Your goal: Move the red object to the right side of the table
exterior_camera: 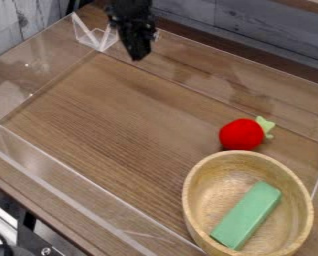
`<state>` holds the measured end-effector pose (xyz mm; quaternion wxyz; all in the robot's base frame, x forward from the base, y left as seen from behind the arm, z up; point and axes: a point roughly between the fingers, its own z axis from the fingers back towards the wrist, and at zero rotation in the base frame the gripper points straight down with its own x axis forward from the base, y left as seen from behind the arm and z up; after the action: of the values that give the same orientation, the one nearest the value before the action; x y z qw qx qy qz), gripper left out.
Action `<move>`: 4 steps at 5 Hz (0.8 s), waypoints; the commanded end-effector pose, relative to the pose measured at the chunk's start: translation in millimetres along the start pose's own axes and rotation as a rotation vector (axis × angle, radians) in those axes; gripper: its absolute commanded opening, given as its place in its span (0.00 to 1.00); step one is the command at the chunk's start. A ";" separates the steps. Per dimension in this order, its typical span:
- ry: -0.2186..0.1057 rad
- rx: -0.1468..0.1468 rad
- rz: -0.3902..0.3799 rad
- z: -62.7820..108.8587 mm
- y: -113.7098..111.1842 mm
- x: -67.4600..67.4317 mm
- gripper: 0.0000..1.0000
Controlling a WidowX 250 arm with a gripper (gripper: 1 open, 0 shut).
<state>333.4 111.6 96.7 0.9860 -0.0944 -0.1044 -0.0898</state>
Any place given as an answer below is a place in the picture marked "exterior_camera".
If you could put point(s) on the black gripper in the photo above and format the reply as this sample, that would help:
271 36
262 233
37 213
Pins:
131 11

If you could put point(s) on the red plush strawberry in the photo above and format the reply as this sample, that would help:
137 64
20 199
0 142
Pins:
244 134

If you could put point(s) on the oval wooden bowl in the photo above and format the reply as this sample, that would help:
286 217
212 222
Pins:
214 186

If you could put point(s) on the green rectangular block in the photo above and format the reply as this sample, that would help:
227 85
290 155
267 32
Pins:
242 220

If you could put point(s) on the clear acrylic enclosure wall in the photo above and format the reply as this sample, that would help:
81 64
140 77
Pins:
101 132

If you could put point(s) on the black metal table bracket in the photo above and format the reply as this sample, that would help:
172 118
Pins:
29 240

